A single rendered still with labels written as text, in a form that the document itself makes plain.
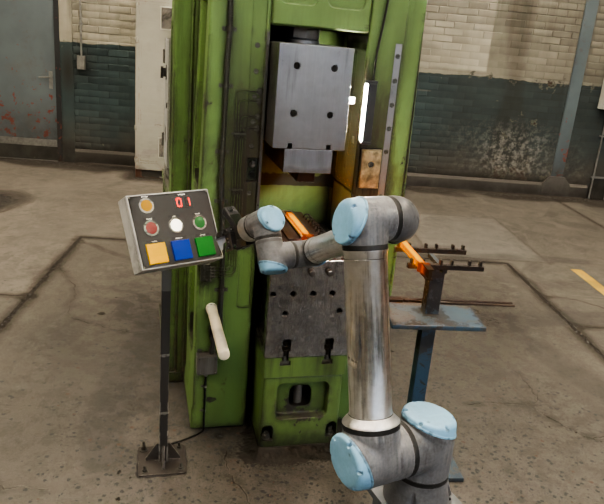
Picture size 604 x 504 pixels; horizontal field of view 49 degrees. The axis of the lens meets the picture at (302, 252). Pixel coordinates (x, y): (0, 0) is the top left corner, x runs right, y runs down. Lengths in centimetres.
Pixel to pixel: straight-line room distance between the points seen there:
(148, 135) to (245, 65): 545
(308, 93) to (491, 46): 648
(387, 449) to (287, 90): 146
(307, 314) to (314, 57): 105
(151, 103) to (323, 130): 551
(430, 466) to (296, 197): 173
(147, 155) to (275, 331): 555
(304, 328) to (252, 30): 124
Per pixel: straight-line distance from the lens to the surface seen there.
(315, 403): 311
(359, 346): 166
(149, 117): 808
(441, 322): 280
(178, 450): 310
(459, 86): 891
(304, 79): 263
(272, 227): 212
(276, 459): 307
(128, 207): 245
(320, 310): 284
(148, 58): 802
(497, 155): 919
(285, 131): 264
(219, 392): 316
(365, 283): 162
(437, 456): 183
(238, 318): 299
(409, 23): 292
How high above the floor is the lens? 180
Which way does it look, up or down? 18 degrees down
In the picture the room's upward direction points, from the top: 5 degrees clockwise
